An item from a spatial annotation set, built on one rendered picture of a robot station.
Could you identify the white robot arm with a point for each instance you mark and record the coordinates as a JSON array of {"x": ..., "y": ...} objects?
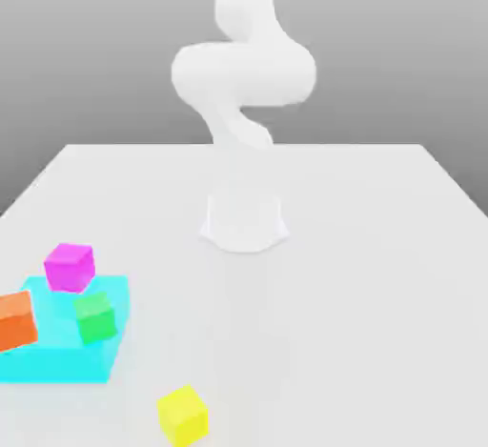
[{"x": 244, "y": 73}]

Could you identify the small magenta cube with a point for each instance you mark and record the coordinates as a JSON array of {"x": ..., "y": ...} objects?
[{"x": 68, "y": 269}]

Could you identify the small green cube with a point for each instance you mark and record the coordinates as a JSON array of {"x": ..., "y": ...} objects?
[{"x": 95, "y": 319}]

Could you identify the small yellow cube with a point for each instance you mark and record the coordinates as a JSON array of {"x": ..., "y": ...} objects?
[{"x": 183, "y": 416}]

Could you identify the small orange cube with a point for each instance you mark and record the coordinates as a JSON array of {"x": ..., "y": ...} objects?
[{"x": 15, "y": 325}]

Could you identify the large cyan box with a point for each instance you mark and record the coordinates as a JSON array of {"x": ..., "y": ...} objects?
[{"x": 57, "y": 359}]

